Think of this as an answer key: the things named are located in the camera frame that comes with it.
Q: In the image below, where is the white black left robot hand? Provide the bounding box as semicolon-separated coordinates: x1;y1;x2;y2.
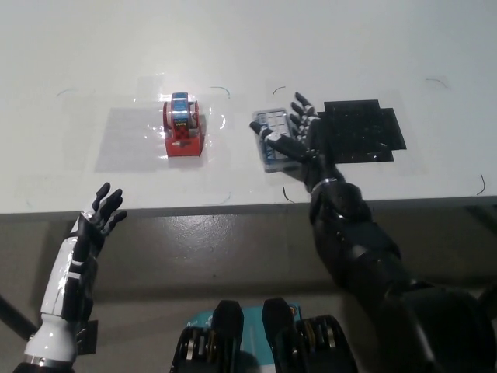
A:
40;182;128;323

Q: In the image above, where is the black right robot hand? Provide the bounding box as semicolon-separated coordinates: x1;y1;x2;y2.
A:
249;92;347;193

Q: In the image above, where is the clear plastic screw box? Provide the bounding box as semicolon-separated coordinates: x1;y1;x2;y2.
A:
251;106;308;174

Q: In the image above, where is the black tape patch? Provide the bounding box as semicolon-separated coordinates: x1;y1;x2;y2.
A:
316;99;408;165

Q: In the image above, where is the red tape dispenser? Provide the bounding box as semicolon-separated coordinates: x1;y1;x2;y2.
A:
162;91;206;159

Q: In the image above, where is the black diagonal bar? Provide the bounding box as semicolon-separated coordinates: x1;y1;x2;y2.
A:
0;293;38;340

